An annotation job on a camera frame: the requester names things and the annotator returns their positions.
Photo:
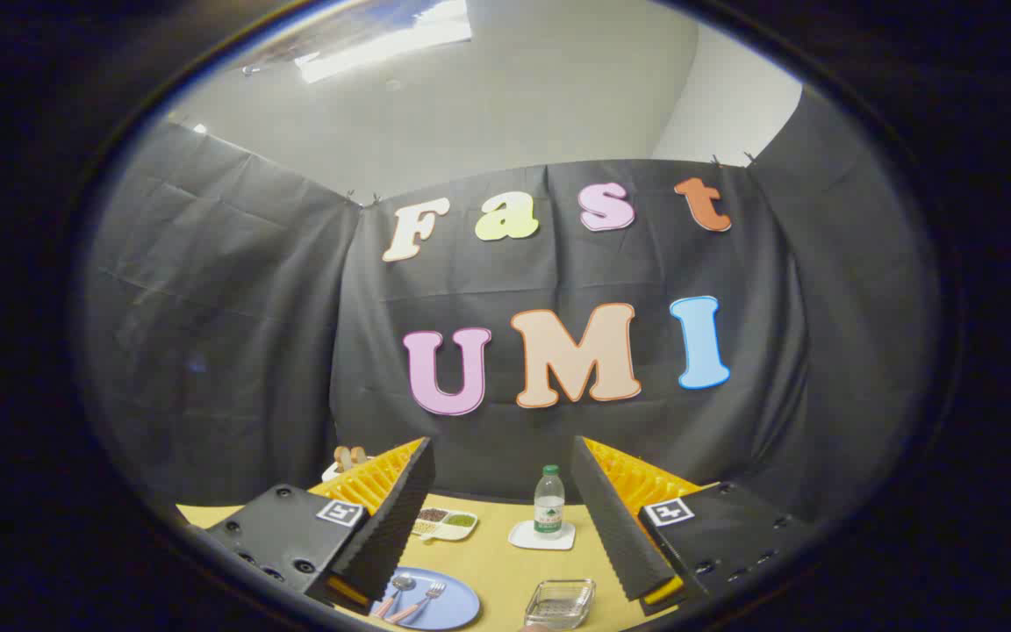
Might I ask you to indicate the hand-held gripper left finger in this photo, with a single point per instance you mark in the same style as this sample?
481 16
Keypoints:
391 527

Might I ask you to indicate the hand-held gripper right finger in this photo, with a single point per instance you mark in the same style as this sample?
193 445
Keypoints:
615 527

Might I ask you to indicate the white divided snack dish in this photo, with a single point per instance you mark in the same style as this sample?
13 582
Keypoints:
446 525

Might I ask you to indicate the clear water bottle green cap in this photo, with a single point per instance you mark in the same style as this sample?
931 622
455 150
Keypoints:
549 505

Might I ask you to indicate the toasted bread slice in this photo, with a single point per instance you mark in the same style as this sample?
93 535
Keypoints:
358 456
341 457

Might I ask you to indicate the cream white toaster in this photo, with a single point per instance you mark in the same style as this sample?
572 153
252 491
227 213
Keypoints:
328 472

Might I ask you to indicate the white square coaster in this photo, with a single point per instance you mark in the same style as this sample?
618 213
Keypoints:
523 537

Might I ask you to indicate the clear box with metal drainer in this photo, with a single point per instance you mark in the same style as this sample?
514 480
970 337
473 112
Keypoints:
560 604

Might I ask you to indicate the blue round plate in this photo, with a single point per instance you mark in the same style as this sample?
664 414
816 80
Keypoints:
457 610

